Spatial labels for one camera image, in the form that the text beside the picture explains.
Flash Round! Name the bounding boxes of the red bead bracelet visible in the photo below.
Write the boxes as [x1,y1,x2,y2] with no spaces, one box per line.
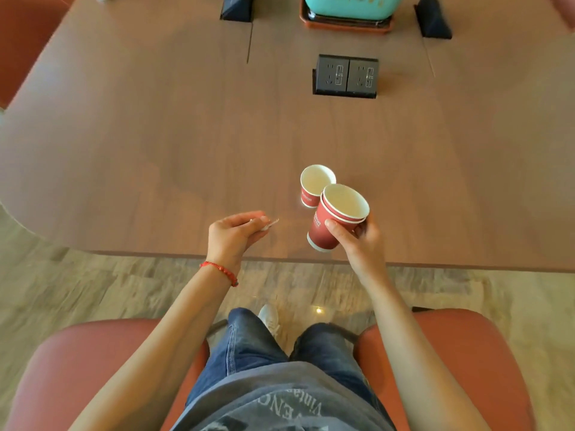
[199,261,239,288]

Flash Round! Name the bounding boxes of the blue jeans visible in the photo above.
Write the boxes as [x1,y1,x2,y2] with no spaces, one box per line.
[185,308,397,431]

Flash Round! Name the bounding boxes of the orange armchair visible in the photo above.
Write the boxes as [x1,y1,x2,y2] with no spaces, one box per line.
[4,308,536,431]

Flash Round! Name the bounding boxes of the black table power socket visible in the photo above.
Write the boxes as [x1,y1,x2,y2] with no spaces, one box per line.
[347,58,379,97]
[314,54,350,95]

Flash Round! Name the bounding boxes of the grey printed t-shirt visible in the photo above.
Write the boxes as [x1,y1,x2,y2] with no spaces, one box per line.
[172,361,397,431]

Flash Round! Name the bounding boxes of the orange tray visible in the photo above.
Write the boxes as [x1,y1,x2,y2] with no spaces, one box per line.
[299,0,395,35]

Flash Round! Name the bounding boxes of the dark blue triangular stand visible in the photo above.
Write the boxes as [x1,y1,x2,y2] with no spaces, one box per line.
[220,0,255,23]
[414,0,453,40]

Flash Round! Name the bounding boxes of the person's left hand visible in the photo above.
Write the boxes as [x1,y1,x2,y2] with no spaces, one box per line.
[206,212,272,277]

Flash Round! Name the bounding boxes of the person's right hand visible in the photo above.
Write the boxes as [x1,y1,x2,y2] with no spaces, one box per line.
[324,214,391,283]

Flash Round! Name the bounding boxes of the teal container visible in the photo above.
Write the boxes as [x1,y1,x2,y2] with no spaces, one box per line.
[304,0,404,21]

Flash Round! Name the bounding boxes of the person's right forearm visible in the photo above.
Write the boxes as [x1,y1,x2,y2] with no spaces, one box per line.
[361,267,492,431]

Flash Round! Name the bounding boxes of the orange chair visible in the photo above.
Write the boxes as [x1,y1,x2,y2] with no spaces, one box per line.
[545,0,575,31]
[0,0,78,109]

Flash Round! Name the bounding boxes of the person's left forearm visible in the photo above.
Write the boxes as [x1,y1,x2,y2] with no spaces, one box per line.
[67,264,239,431]

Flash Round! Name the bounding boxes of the white shoe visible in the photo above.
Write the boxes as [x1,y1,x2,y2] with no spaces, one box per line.
[258,303,282,338]

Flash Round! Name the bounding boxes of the red paper cup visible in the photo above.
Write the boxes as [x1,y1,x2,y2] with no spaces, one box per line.
[307,199,365,253]
[321,183,370,221]
[300,164,337,209]

